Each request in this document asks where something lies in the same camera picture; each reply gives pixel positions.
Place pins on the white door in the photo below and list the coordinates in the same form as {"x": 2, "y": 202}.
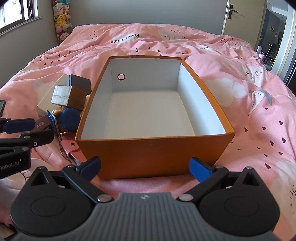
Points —
{"x": 249, "y": 16}

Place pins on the window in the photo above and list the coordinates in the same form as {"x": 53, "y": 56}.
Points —
{"x": 16, "y": 11}

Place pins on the orange cardboard box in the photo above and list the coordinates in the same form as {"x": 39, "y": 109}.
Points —
{"x": 152, "y": 111}

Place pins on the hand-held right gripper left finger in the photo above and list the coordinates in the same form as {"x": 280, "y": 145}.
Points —
{"x": 91, "y": 167}

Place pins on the white box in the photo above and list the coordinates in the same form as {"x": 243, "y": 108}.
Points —
{"x": 45, "y": 102}

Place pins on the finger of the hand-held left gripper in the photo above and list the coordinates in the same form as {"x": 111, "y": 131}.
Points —
{"x": 40, "y": 138}
{"x": 20, "y": 125}

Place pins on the hanging stuffed toys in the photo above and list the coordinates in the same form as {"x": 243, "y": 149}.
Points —
{"x": 62, "y": 18}

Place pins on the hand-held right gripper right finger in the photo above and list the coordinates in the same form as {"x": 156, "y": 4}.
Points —
{"x": 198, "y": 171}

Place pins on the blue card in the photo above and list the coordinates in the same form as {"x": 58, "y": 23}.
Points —
{"x": 52, "y": 120}

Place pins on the pink leather key holder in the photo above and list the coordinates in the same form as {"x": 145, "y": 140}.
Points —
{"x": 72, "y": 146}

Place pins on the pink printed blanket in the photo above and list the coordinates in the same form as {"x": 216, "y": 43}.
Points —
{"x": 231, "y": 58}

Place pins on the dark grey square box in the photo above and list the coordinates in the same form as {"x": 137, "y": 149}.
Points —
{"x": 79, "y": 83}

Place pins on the floral pink clothing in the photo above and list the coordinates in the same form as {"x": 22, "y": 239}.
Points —
{"x": 7, "y": 192}

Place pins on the silver and brown box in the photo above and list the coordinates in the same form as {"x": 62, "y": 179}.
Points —
{"x": 69, "y": 97}

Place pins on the brown plush toy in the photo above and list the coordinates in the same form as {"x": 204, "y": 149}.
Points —
{"x": 57, "y": 111}

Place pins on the blue round case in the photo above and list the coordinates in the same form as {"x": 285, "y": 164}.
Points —
{"x": 69, "y": 119}

